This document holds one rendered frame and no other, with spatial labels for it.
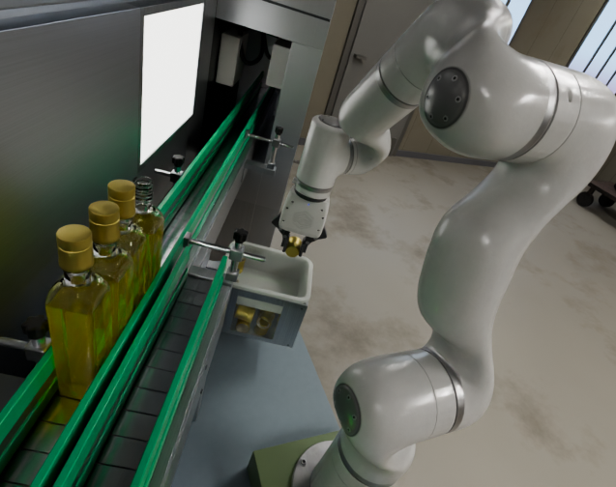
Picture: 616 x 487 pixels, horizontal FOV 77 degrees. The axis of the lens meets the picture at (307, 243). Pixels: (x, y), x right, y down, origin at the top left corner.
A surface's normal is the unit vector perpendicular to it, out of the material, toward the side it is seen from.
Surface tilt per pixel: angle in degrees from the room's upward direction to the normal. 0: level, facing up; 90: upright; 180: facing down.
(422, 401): 33
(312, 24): 90
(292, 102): 90
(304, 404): 0
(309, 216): 91
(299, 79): 90
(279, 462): 2
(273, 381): 0
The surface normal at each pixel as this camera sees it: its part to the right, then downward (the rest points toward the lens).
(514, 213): -0.18, -0.36
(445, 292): -0.67, 0.26
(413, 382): 0.31, -0.65
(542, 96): 0.43, 0.08
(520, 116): 0.29, 0.51
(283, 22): -0.06, 0.57
